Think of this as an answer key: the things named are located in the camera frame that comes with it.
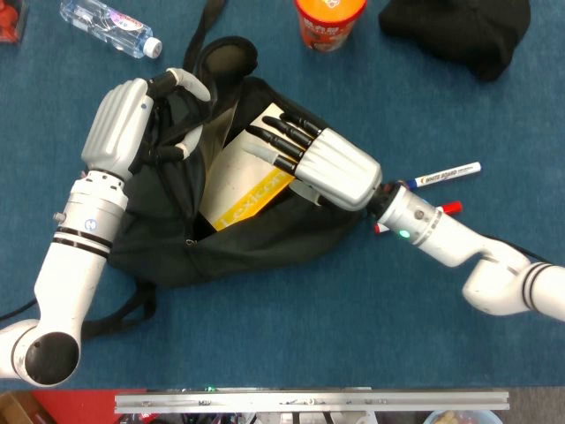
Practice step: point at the clear box red parts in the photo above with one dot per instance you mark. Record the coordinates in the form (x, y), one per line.
(11, 20)

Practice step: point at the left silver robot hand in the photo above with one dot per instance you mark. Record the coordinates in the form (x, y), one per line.
(115, 128)

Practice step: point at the black backpack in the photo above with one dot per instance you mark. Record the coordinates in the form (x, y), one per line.
(247, 252)

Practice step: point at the blue felt table mat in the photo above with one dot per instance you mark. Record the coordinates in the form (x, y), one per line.
(335, 335)

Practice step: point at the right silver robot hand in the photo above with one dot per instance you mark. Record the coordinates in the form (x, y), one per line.
(340, 168)

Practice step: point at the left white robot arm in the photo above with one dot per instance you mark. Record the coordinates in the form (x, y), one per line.
(70, 274)

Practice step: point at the blue capped whiteboard marker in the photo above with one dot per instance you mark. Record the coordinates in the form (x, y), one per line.
(450, 173)

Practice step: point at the aluminium profile rail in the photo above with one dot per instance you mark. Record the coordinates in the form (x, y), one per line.
(309, 402)

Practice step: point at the white book yellow stripe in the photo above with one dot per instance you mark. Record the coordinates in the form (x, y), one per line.
(238, 176)

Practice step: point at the light blue bowl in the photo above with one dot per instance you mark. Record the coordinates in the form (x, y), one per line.
(459, 417)

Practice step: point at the black cloth garment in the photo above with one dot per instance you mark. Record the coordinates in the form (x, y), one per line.
(459, 31)

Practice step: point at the red capped whiteboard marker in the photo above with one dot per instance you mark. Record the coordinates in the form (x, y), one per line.
(452, 206)

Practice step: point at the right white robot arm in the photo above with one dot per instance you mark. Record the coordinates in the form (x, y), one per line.
(441, 238)

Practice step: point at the clear plastic water bottle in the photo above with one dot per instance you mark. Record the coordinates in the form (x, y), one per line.
(106, 24)

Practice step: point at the orange instant noodle cup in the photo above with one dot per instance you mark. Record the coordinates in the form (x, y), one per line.
(329, 24)

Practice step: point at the brown cardboard box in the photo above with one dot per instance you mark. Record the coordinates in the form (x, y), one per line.
(15, 411)

